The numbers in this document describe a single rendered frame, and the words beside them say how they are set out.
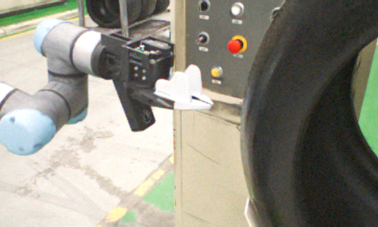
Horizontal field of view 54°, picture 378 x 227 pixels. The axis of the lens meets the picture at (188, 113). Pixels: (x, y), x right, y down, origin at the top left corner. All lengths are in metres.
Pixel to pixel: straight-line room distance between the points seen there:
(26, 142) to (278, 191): 0.39
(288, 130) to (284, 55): 0.08
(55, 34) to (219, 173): 0.78
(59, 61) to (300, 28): 0.47
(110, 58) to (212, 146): 0.68
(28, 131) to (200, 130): 0.74
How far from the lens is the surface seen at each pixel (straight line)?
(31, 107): 0.64
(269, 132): 0.40
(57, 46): 0.70
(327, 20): 0.35
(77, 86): 0.73
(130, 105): 0.64
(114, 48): 0.63
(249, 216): 0.48
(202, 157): 1.30
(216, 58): 1.18
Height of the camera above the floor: 1.39
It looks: 27 degrees down
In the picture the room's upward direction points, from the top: straight up
